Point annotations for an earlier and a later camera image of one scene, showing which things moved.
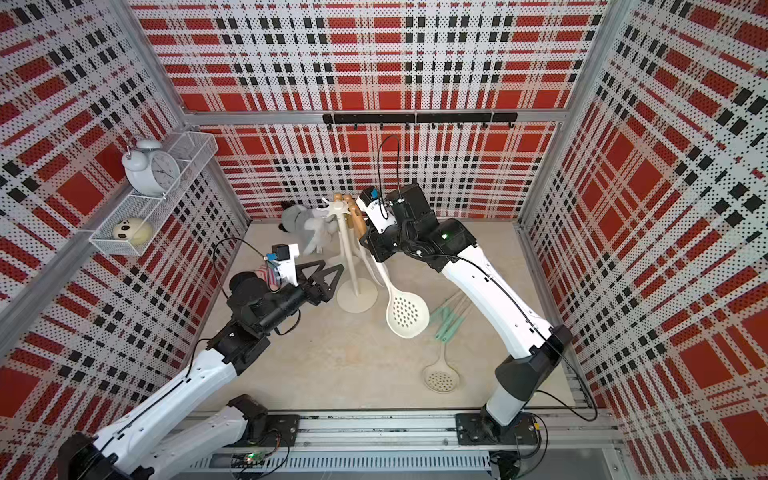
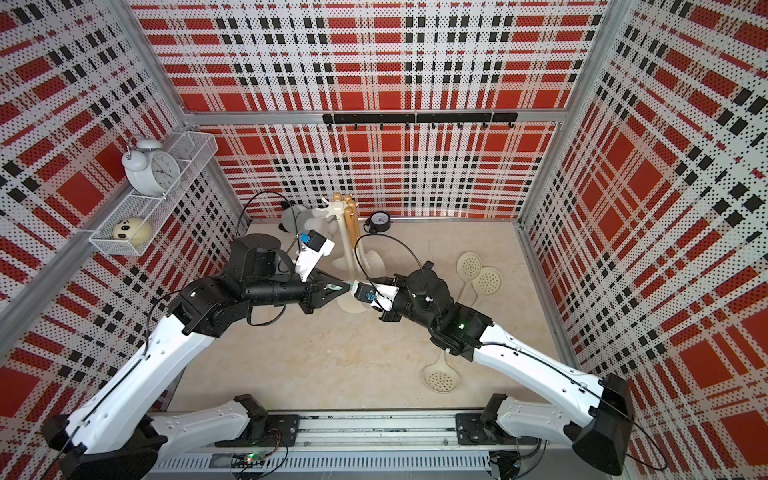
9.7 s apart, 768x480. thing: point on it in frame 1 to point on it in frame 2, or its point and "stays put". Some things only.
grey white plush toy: (297, 217) stays put
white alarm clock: (151, 171) stays put
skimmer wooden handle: (358, 221) to (374, 265)
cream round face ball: (135, 230) stays put
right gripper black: (377, 248) to (388, 316)
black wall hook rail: (432, 118) stays put
